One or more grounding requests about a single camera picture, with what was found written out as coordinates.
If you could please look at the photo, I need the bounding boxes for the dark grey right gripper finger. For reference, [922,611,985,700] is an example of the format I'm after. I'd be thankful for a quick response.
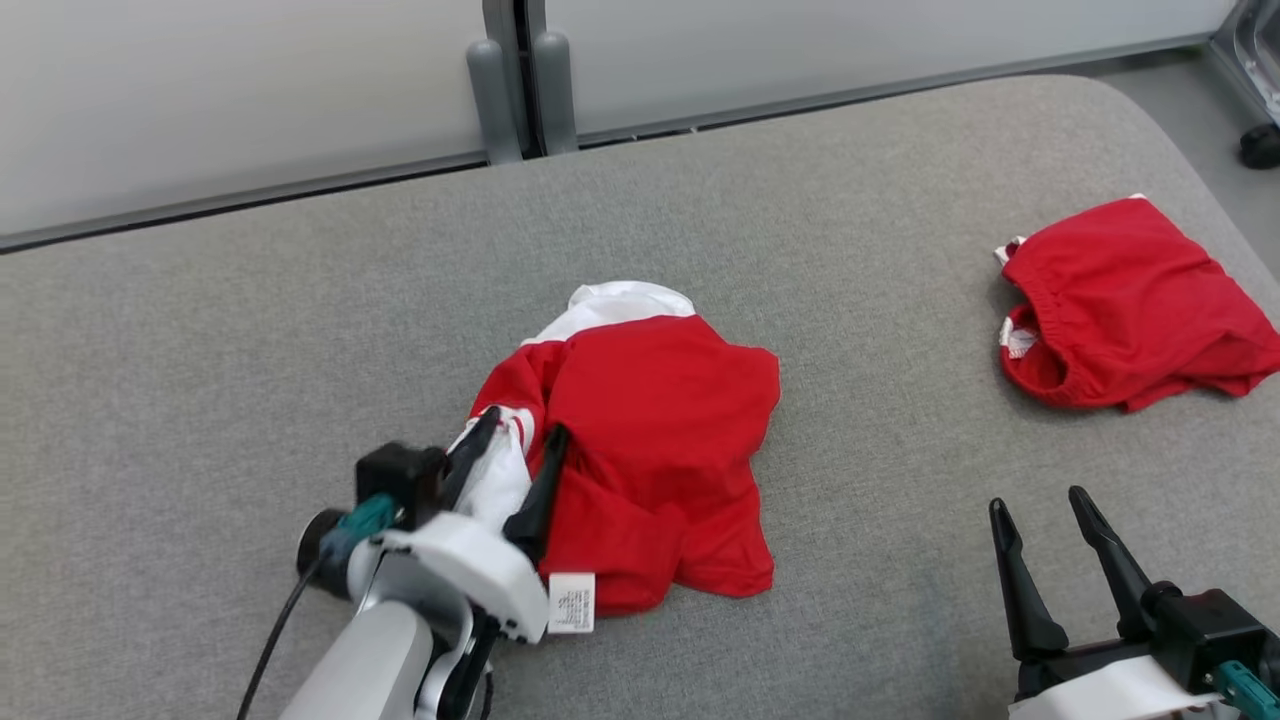
[989,497,1070,662]
[1068,486,1154,642]

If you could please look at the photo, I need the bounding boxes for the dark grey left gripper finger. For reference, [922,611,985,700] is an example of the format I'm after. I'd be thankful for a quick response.
[438,405,502,513]
[502,424,572,563]

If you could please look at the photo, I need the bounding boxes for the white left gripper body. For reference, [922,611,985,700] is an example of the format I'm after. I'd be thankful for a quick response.
[372,512,552,644]

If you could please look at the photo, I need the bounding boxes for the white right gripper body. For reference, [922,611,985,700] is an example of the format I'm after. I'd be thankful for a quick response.
[1008,638,1243,720]

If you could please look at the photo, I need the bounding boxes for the red white basketball shirt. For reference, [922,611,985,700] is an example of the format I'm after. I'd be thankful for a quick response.
[448,280,782,636]

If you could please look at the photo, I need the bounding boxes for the red basketball shorts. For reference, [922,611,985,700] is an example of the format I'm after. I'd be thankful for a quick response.
[994,194,1280,414]

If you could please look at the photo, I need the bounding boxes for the black caster wheel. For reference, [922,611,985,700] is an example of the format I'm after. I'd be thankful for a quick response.
[1239,123,1280,170]

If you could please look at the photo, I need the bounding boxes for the grey rounded post foot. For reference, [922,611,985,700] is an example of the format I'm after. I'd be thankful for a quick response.
[531,30,579,156]
[466,38,524,166]

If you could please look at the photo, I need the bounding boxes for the grey partition post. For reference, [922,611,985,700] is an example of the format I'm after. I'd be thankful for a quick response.
[482,0,548,159]

